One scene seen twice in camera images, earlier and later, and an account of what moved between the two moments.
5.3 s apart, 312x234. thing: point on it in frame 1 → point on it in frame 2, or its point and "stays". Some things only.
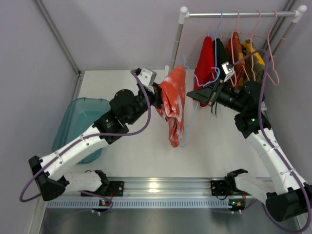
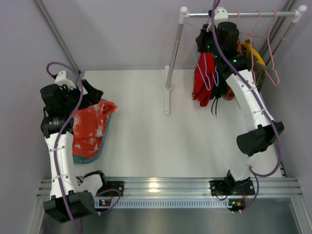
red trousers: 205,72 stays
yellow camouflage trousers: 255,65 stays
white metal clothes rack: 185,14 stays
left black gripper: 156,95 → 79,92
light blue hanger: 197,107 → 208,81
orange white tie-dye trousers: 172,83 → 88,124
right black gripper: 214,93 → 203,39
